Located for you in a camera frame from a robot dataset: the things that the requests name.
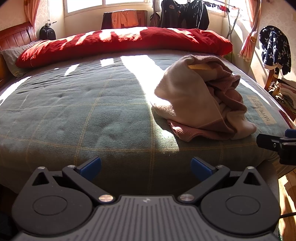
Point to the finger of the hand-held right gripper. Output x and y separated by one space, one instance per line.
268 141
291 133

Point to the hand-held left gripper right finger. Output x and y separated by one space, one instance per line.
201 168

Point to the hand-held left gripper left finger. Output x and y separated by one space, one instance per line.
91 167

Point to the pink and white sweater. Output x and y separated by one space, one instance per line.
185 97

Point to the stack of folded clothes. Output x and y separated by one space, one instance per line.
288 92

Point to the green plaid bed sheet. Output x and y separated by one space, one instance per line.
69 115

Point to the wooden chair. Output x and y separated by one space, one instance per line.
269 81

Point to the navy star print garment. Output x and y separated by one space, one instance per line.
275 48

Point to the orange curtain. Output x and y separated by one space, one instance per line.
248 41
31 14

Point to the metal drying rack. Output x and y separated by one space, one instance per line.
232 25

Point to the red duvet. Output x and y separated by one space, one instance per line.
127 42

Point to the grey pillow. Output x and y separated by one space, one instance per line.
11 55

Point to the small red hanging garment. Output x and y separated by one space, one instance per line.
223 8

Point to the black backpack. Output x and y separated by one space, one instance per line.
47 33

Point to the black jacket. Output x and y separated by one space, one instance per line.
170 15
196 15

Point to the dark wooden cabinet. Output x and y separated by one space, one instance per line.
106 22

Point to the wooden headboard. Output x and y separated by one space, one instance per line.
16 37

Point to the orange cloth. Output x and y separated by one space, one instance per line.
124 18

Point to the brown hanging bag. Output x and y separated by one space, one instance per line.
155 20

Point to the window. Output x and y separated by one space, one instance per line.
83 4

